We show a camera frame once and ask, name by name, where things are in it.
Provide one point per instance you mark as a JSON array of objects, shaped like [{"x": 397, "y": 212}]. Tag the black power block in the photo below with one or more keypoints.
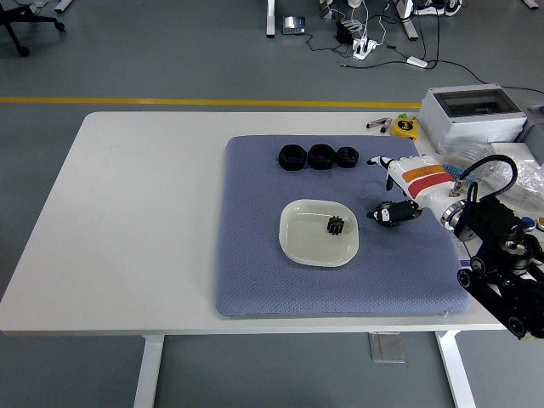
[{"x": 345, "y": 33}]

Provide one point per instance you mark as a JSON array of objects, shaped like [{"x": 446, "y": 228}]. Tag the black and white shoe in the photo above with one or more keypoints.
[
  {"x": 454, "y": 6},
  {"x": 429, "y": 7}
]

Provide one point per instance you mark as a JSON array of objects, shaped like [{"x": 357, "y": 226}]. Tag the metal floor plate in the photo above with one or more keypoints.
[{"x": 387, "y": 347}]

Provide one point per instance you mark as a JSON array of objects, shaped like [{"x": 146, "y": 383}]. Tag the silver pen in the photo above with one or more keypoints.
[{"x": 377, "y": 123}]

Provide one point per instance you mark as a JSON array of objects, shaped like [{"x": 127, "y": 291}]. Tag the large black gear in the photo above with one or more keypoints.
[{"x": 383, "y": 213}]

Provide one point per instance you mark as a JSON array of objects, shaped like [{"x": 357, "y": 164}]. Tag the small blue-capped marker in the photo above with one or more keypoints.
[{"x": 384, "y": 128}]

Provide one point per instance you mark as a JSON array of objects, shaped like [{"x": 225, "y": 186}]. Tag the white table leg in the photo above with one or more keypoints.
[
  {"x": 457, "y": 370},
  {"x": 149, "y": 370}
]

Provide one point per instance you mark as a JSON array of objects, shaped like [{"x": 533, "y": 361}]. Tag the white flat box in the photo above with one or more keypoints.
[{"x": 516, "y": 151}]

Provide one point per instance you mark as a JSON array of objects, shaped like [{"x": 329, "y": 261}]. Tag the white power adapter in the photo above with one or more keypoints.
[{"x": 417, "y": 62}]

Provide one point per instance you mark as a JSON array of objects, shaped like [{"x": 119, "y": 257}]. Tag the clear bag of screws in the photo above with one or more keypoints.
[{"x": 529, "y": 178}]

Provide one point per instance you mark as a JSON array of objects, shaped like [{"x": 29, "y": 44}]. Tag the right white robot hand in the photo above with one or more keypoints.
[{"x": 421, "y": 183}]

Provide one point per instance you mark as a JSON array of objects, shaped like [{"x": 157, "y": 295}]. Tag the large black hex nut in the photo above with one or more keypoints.
[
  {"x": 292, "y": 158},
  {"x": 321, "y": 157}
]

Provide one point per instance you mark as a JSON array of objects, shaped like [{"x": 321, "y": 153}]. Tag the small black gear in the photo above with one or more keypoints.
[{"x": 337, "y": 226}]

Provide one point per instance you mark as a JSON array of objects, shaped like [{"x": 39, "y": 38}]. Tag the clear bag of blue parts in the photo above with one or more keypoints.
[{"x": 461, "y": 155}]

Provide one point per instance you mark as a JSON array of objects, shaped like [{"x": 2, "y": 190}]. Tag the grey electrical enclosure box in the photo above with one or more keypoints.
[{"x": 476, "y": 125}]

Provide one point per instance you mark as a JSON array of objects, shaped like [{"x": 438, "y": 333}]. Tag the black office chair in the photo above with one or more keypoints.
[{"x": 17, "y": 21}]

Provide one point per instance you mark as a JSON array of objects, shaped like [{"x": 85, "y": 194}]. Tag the white square dish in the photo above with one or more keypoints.
[{"x": 306, "y": 242}]

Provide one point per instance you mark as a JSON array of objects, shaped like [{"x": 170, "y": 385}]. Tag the yellow tape measure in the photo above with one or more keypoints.
[{"x": 404, "y": 126}]

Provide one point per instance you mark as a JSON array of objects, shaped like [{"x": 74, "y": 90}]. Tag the white power strip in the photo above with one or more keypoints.
[{"x": 364, "y": 47}]

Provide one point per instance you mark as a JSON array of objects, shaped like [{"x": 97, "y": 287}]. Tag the purple-edged card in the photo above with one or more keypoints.
[{"x": 461, "y": 251}]

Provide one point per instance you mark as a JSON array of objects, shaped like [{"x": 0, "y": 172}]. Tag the white desk leg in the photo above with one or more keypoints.
[
  {"x": 409, "y": 21},
  {"x": 271, "y": 19}
]

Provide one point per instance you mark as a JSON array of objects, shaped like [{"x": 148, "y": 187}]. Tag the blue-grey textured mat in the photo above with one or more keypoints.
[{"x": 263, "y": 276}]

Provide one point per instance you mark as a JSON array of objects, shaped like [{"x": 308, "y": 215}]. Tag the grey metal box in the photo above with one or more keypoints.
[{"x": 533, "y": 125}]

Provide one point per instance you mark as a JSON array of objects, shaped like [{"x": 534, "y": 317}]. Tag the small black hex nut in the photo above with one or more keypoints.
[{"x": 348, "y": 158}]

